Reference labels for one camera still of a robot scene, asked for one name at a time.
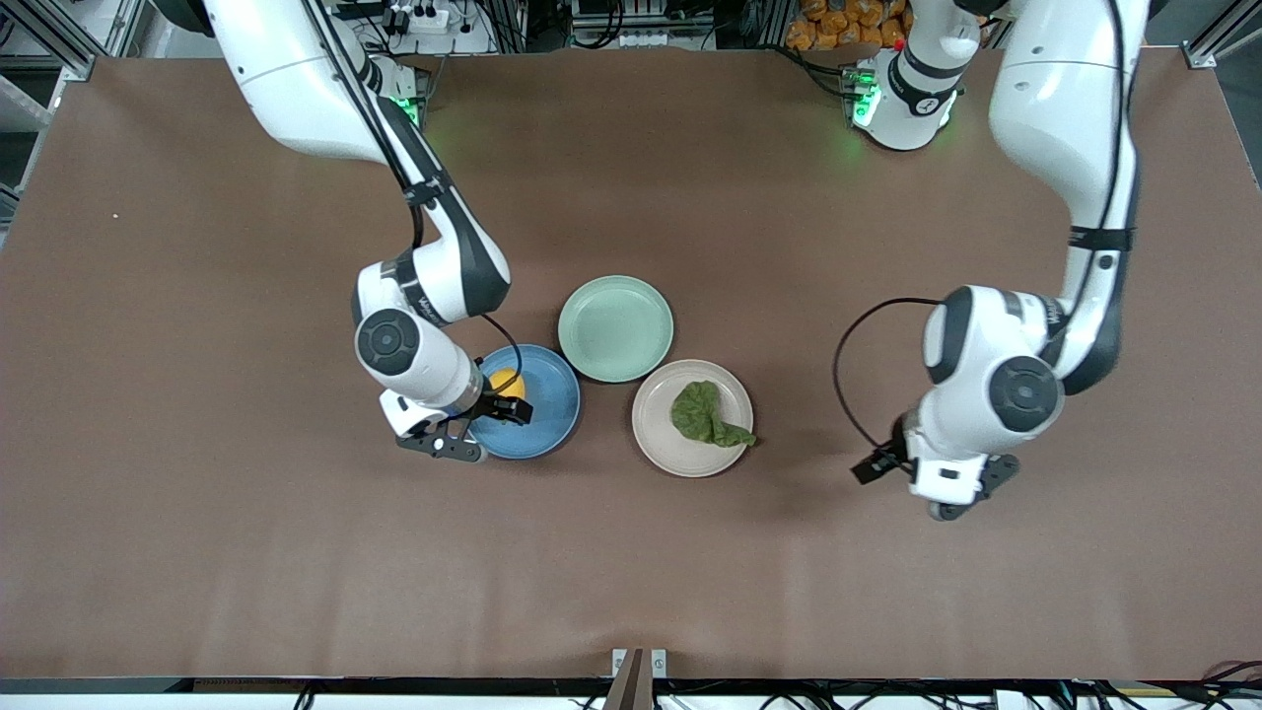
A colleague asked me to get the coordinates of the green lettuce leaf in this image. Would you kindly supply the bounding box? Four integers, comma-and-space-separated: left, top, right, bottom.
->
670, 380, 759, 450

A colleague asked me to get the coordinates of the blue plate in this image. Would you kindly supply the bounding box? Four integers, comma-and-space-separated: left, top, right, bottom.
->
449, 343, 584, 462

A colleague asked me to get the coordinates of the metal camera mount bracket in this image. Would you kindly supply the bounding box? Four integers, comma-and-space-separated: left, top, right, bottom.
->
603, 647, 668, 710

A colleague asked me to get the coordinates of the aluminium frame profile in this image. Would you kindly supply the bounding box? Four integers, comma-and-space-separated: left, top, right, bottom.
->
0, 0, 151, 82
1183, 0, 1262, 70

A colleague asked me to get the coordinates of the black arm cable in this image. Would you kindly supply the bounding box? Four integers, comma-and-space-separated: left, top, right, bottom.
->
315, 0, 525, 397
832, 0, 1145, 457

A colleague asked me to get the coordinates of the white power strip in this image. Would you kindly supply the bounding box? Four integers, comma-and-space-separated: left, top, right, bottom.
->
380, 0, 456, 36

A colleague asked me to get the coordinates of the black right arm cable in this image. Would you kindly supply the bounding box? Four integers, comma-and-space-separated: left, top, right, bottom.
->
315, 0, 525, 397

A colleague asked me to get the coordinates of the orange snack bag pile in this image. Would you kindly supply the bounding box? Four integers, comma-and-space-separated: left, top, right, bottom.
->
786, 0, 913, 53

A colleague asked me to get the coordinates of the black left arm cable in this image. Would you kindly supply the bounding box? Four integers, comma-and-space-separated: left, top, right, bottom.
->
832, 0, 1145, 457

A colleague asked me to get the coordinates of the beige plate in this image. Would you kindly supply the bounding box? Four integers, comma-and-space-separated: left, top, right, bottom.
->
631, 359, 755, 479

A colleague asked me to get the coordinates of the gray electronics rack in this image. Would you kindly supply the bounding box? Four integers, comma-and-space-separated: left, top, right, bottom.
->
570, 0, 721, 52

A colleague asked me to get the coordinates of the green plate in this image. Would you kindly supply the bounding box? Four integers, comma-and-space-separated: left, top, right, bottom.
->
557, 274, 675, 385

